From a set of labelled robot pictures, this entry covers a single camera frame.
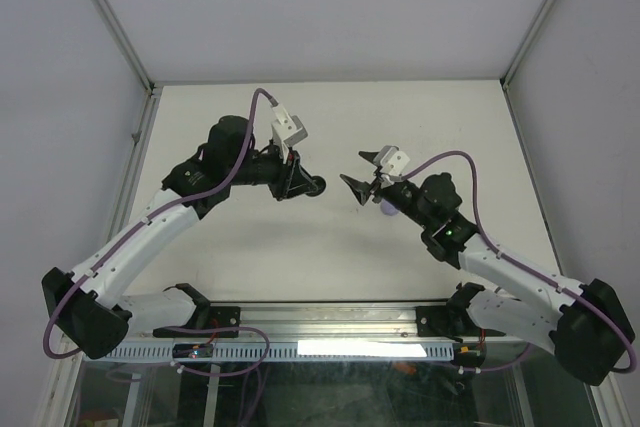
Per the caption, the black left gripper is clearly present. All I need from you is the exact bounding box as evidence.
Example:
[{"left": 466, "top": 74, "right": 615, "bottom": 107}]
[{"left": 228, "top": 141, "right": 318, "bottom": 202}]

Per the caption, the black earbud charging case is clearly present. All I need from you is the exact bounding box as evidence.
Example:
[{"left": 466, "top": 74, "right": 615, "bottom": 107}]
[{"left": 306, "top": 176, "right": 326, "bottom": 197}]

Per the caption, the purple earbud charging case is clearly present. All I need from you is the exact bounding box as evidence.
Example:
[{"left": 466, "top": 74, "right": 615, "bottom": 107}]
[{"left": 380, "top": 202, "right": 398, "bottom": 216}]

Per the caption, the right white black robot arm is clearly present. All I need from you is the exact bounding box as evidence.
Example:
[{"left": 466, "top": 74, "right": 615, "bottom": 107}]
[{"left": 341, "top": 146, "right": 638, "bottom": 386}]

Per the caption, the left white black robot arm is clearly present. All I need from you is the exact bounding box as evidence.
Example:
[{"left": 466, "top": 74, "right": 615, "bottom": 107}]
[{"left": 42, "top": 116, "right": 326, "bottom": 359}]

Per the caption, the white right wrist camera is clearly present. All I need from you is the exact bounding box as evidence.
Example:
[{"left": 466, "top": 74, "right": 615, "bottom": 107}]
[{"left": 374, "top": 145, "right": 410, "bottom": 187}]

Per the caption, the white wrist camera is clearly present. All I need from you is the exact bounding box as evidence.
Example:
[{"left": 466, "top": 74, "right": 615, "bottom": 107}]
[
  {"left": 374, "top": 145, "right": 410, "bottom": 187},
  {"left": 271, "top": 105, "right": 308, "bottom": 161}
]

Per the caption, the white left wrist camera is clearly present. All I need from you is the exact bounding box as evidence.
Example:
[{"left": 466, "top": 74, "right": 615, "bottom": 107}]
[{"left": 271, "top": 105, "right": 308, "bottom": 161}]

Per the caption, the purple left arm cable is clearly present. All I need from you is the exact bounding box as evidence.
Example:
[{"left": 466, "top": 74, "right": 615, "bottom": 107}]
[{"left": 42, "top": 88, "right": 279, "bottom": 359}]

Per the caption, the aluminium mounting rail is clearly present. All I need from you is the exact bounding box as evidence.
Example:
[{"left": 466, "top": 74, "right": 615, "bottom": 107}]
[{"left": 124, "top": 302, "right": 531, "bottom": 343}]

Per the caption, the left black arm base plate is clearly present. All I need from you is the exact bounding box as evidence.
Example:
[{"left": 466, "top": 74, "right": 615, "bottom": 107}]
[{"left": 152, "top": 305, "right": 241, "bottom": 339}]

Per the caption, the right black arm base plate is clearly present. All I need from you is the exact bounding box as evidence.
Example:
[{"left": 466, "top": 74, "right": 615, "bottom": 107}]
[{"left": 414, "top": 304, "right": 481, "bottom": 342}]

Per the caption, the white slotted cable duct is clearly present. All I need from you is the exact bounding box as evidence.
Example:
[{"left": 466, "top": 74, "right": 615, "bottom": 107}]
[{"left": 103, "top": 340, "right": 454, "bottom": 363}]

